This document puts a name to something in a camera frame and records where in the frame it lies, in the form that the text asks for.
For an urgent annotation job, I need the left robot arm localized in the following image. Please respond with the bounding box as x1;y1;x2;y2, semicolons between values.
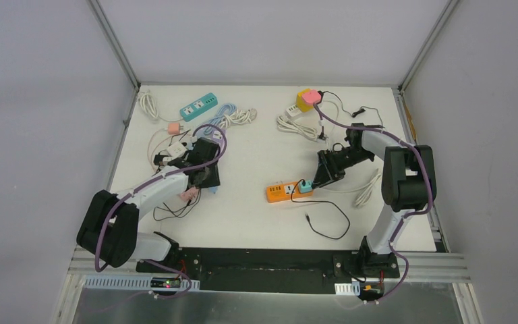
76;138;224;273

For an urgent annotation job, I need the teal plug adapter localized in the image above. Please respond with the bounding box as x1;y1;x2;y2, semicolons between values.
297;180;313;194

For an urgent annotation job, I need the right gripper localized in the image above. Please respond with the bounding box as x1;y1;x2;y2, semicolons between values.
312;147;374;189

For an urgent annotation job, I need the white cube socket adapter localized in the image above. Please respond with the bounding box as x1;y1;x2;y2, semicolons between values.
166;142;188;159

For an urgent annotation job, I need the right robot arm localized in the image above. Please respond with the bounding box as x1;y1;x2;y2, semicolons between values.
312;124;436;277

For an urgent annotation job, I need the pink cube adapter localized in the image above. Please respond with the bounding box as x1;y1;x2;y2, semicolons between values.
179;187;200;202

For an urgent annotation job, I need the light blue coiled cable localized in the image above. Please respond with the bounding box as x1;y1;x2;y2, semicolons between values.
196;103;238;135

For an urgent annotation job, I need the white cable of purple strip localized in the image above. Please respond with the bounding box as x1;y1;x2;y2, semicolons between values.
216;107;258;130

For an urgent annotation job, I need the yellow pink cube socket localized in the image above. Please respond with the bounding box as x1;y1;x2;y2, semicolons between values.
295;88;322;113

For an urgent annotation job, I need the black usb cable loop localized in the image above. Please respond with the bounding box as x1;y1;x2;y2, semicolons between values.
290;178;351;241

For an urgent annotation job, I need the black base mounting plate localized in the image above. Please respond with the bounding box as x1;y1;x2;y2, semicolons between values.
161;247;400;294

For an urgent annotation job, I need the white coiled cable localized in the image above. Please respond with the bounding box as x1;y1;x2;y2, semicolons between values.
326;169;382;209
277;115;320;140
138;90;161;122

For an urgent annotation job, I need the white coiled cable left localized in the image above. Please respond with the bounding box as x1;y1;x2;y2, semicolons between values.
138;90;161;122

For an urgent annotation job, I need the white usb power strip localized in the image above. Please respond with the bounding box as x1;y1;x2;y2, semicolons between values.
285;105;303;119

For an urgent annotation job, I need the small pink plug charger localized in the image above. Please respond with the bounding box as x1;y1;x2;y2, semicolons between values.
167;122;183;135

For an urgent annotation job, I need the white coiled cable centre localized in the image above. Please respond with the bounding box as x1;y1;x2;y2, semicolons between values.
277;115;320;140

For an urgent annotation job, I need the orange power strip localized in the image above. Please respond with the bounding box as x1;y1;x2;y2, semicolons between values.
265;181;314;203

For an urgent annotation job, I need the thin black cable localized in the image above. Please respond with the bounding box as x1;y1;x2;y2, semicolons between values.
350;106;384;128

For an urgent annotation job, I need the white coiled cable right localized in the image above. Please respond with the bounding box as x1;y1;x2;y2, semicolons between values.
326;169;382;209

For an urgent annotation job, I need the teal power strip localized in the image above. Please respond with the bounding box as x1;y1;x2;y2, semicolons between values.
179;92;218;122

